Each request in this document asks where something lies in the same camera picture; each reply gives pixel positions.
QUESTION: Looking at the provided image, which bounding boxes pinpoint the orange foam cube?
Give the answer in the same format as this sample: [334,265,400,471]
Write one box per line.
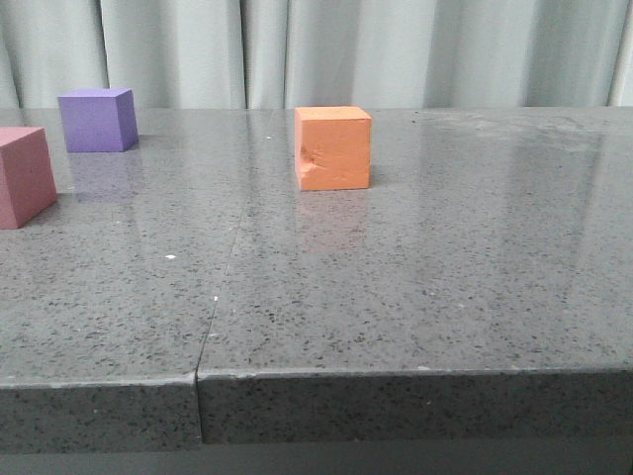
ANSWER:
[295,106,372,191]

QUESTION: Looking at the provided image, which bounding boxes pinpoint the white curtain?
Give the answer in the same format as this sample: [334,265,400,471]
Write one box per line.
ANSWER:
[1,1,632,109]

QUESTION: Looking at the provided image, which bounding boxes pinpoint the purple foam cube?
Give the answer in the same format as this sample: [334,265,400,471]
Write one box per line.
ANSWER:
[58,88,138,152]

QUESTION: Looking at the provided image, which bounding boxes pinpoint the pink foam cube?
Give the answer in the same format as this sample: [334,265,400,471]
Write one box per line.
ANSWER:
[1,127,57,230]

